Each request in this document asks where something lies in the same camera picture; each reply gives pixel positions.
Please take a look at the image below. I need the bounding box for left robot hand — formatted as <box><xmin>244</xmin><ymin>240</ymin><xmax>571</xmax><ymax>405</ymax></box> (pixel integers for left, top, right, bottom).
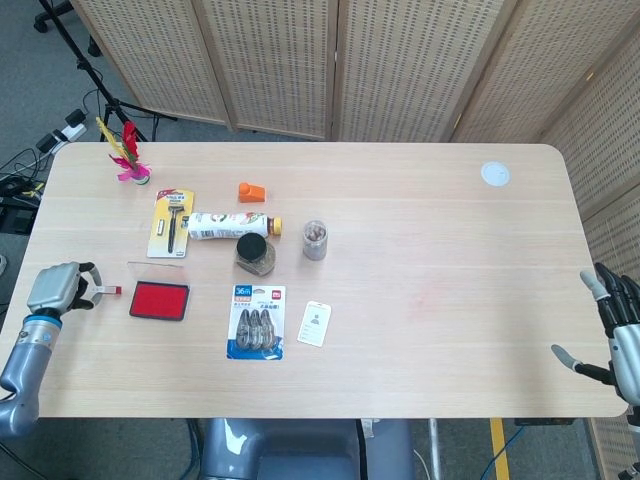
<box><xmin>25</xmin><ymin>260</ymin><xmax>104</xmax><ymax>317</ymax></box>

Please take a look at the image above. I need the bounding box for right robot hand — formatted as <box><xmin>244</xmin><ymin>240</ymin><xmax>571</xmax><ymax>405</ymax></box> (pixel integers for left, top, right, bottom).
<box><xmin>551</xmin><ymin>262</ymin><xmax>640</xmax><ymax>407</ymax></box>

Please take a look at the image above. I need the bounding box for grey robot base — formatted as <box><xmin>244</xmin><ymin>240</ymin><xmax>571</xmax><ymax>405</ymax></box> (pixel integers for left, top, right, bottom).
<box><xmin>197</xmin><ymin>417</ymin><xmax>416</xmax><ymax>480</ymax></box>

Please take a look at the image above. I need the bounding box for red ink pad clear lid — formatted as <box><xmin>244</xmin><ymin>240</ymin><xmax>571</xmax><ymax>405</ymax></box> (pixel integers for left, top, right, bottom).
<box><xmin>126</xmin><ymin>260</ymin><xmax>192</xmax><ymax>321</ymax></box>

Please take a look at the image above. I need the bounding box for razor in yellow blister pack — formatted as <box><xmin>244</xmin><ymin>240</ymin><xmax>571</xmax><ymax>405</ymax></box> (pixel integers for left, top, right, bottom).
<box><xmin>146</xmin><ymin>187</ymin><xmax>196</xmax><ymax>260</ymax></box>

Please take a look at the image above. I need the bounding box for colourful feather shuttlecock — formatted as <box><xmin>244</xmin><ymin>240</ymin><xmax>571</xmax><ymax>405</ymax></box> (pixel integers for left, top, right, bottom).
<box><xmin>95</xmin><ymin>117</ymin><xmax>151</xmax><ymax>186</ymax></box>

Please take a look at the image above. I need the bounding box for white power strip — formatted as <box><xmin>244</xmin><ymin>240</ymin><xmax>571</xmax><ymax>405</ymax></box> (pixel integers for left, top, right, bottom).
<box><xmin>49</xmin><ymin>122</ymin><xmax>87</xmax><ymax>145</ymax></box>

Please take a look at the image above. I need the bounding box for white bottle yellow cap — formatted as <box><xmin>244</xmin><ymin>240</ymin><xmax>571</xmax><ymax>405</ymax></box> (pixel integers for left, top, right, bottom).
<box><xmin>186</xmin><ymin>211</ymin><xmax>284</xmax><ymax>242</ymax></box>

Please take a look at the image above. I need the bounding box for black tripod stand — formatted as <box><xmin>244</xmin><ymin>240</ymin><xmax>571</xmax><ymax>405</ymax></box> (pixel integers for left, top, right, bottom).
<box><xmin>37</xmin><ymin>0</ymin><xmax>176</xmax><ymax>144</ymax></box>

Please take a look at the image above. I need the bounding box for glass jar black lid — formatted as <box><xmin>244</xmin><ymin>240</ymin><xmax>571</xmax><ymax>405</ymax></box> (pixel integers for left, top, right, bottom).
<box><xmin>235</xmin><ymin>232</ymin><xmax>277</xmax><ymax>277</ymax></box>

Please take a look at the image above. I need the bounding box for blue correction tape pack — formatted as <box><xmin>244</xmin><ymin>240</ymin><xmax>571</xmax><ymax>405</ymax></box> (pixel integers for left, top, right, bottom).
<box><xmin>226</xmin><ymin>284</ymin><xmax>287</xmax><ymax>361</ymax></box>

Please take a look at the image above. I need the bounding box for silver ID badge holder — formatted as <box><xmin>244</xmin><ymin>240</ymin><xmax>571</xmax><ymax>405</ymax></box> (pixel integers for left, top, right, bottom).
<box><xmin>296</xmin><ymin>300</ymin><xmax>333</xmax><ymax>347</ymax></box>

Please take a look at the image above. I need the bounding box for black chair caster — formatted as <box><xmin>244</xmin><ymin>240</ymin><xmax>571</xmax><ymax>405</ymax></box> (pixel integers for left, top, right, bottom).
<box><xmin>33</xmin><ymin>0</ymin><xmax>66</xmax><ymax>32</ymax></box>

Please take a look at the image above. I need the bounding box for clear jar octopus label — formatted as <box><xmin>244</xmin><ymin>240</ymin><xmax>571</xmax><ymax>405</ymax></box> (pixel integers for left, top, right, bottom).
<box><xmin>301</xmin><ymin>218</ymin><xmax>331</xmax><ymax>262</ymax></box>

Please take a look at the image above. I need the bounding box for woven wooden folding screen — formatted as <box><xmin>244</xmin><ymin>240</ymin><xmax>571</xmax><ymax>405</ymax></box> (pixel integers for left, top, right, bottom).
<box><xmin>69</xmin><ymin>0</ymin><xmax>640</xmax><ymax>480</ymax></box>

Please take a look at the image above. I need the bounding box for blue cable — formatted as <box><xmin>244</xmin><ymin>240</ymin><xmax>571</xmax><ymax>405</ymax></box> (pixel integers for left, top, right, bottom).
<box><xmin>482</xmin><ymin>432</ymin><xmax>521</xmax><ymax>480</ymax></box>

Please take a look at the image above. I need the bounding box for white round cable grommet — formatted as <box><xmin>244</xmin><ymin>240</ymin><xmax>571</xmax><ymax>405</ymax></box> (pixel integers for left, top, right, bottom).
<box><xmin>480</xmin><ymin>160</ymin><xmax>512</xmax><ymax>188</ymax></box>

